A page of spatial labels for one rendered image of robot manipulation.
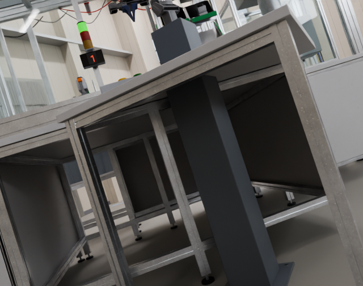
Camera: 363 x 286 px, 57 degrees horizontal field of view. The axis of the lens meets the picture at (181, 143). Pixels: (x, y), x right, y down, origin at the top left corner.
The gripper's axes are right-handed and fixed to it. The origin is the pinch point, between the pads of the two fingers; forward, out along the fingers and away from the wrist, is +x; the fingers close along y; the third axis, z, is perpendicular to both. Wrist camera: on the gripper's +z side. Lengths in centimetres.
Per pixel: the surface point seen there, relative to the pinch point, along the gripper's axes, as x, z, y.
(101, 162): 50, 205, 52
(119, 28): -322, 776, -51
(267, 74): 45, -4, -51
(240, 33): 42, -64, -19
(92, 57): 4.1, 29.0, 24.0
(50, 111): 32, 2, 48
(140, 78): 41, -43, 9
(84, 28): -12.6, 29.2, 23.2
